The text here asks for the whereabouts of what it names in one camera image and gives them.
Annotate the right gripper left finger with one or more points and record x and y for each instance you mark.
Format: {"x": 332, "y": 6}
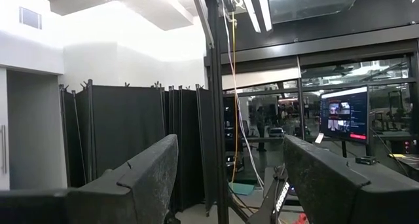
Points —
{"x": 131, "y": 197}

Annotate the teal floor mat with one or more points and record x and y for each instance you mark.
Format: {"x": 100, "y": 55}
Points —
{"x": 241, "y": 188}

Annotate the white ceiling light fixture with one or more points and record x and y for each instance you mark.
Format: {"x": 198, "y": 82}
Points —
{"x": 258, "y": 8}

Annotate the small rectangular wall window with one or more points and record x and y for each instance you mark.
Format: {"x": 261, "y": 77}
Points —
{"x": 30, "y": 17}

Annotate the small black box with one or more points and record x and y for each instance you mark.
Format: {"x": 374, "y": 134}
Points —
{"x": 366, "y": 160}

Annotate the person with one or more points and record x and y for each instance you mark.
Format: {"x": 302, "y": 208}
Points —
{"x": 261, "y": 129}

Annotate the white cabinet door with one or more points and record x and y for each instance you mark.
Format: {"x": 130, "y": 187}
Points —
{"x": 3, "y": 129}

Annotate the lit computer monitor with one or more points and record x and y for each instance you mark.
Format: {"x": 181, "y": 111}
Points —
{"x": 343, "y": 114}

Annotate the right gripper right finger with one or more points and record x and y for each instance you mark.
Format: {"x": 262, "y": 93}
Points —
{"x": 327, "y": 191}

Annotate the grey desk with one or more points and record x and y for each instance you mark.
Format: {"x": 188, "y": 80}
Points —
{"x": 406, "y": 166}

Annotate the black room divider screen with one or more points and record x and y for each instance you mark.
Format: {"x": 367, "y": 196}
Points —
{"x": 131, "y": 129}

